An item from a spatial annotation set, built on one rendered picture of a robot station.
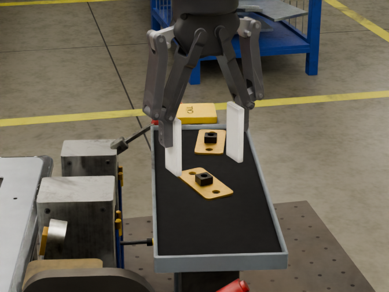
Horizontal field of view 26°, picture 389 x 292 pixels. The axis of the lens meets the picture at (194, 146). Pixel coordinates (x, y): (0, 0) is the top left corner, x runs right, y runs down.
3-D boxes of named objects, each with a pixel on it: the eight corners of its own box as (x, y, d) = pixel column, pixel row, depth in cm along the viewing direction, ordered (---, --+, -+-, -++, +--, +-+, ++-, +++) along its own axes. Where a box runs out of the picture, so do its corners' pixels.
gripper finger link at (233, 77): (198, 24, 97) (208, 18, 97) (231, 102, 103) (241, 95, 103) (215, 32, 94) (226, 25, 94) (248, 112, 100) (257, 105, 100)
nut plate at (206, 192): (174, 174, 105) (174, 165, 105) (201, 168, 107) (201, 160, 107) (206, 201, 99) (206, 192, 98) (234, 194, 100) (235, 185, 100)
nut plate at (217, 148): (199, 131, 119) (199, 123, 119) (226, 131, 119) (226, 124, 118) (194, 154, 111) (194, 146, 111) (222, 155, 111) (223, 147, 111)
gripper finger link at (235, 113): (226, 101, 102) (231, 100, 102) (225, 154, 105) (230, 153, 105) (239, 109, 99) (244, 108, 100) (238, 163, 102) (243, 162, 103)
